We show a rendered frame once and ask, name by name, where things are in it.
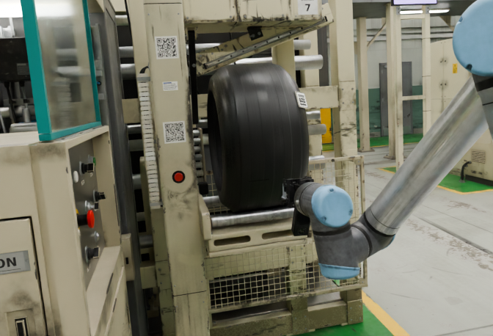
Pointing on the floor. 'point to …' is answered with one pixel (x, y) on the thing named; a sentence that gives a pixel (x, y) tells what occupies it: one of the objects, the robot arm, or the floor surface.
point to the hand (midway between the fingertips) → (287, 198)
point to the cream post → (176, 152)
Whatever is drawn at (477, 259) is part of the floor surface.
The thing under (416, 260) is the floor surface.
